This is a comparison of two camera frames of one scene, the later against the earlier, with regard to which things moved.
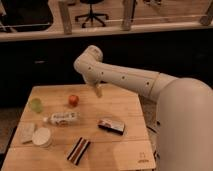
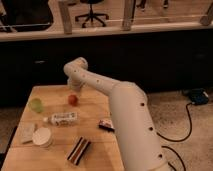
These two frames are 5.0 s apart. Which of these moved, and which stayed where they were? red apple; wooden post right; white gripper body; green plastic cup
Moved: white gripper body
Stayed: red apple; green plastic cup; wooden post right
